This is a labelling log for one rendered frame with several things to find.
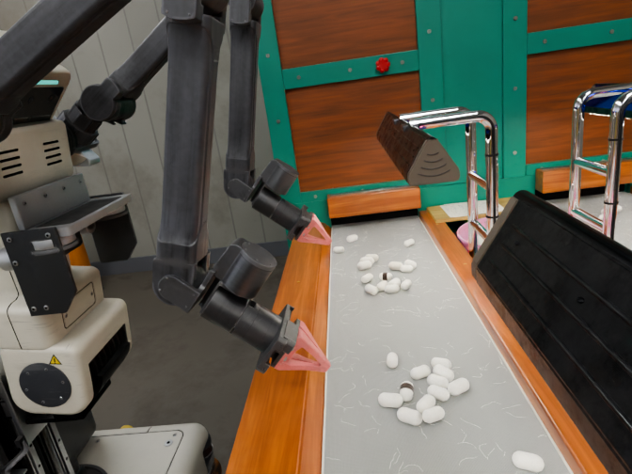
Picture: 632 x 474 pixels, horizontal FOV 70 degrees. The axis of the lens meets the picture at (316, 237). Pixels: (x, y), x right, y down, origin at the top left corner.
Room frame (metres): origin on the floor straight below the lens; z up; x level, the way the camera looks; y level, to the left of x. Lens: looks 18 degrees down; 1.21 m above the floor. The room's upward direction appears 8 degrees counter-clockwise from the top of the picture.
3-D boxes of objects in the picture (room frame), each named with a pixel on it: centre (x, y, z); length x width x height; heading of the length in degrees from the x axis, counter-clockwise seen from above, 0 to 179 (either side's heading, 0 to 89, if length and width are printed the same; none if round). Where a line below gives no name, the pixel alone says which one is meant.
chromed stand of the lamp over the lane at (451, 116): (0.98, -0.30, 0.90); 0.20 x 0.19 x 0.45; 175
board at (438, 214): (1.35, -0.54, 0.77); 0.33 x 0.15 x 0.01; 85
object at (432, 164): (0.99, -0.22, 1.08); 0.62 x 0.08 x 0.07; 175
